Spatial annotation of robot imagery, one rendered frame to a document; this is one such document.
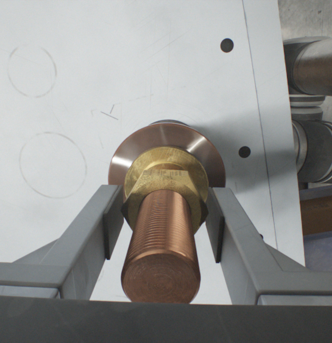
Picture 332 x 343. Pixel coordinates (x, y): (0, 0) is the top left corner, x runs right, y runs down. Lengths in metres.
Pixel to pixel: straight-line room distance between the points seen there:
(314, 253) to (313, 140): 0.67
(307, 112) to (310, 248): 0.56
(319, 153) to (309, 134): 0.03
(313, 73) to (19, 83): 0.46
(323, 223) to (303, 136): 0.79
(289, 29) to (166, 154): 1.68
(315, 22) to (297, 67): 1.33
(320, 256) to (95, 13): 1.00
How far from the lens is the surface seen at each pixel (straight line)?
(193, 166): 0.18
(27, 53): 0.32
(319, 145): 0.45
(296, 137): 0.43
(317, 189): 1.37
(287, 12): 1.84
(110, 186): 0.15
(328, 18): 1.94
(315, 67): 0.53
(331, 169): 0.49
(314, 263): 1.09
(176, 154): 0.18
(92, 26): 0.30
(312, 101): 0.63
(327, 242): 1.06
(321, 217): 1.24
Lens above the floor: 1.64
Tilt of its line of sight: 73 degrees down
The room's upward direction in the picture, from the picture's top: 176 degrees counter-clockwise
